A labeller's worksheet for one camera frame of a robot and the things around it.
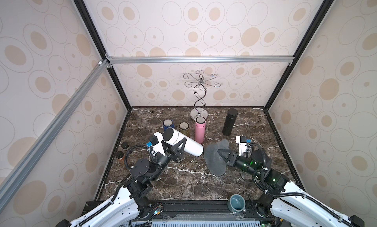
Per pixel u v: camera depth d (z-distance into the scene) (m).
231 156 0.61
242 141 0.65
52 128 0.55
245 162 0.61
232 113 0.88
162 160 0.57
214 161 0.69
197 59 0.86
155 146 0.53
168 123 0.83
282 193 0.51
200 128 0.87
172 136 0.55
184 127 0.81
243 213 0.73
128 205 0.50
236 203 0.75
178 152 0.56
